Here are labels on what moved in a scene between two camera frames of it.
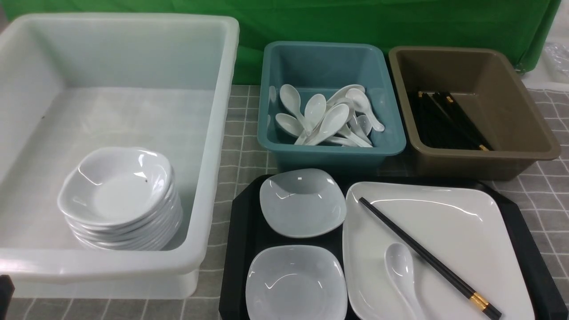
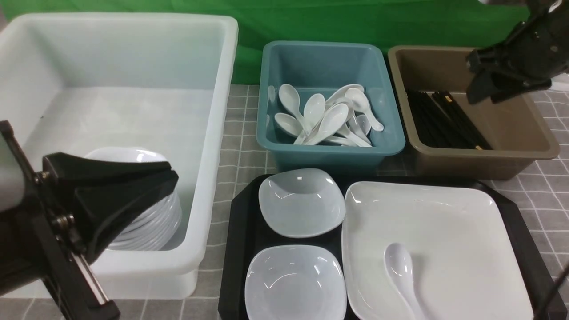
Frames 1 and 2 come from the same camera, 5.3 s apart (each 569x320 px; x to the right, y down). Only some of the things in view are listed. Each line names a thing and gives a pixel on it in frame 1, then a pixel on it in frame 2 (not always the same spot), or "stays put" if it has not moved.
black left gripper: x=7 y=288 -> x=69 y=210
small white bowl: x=295 y=282 stays put
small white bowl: x=303 y=202 stays put
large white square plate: x=466 y=229 stays put
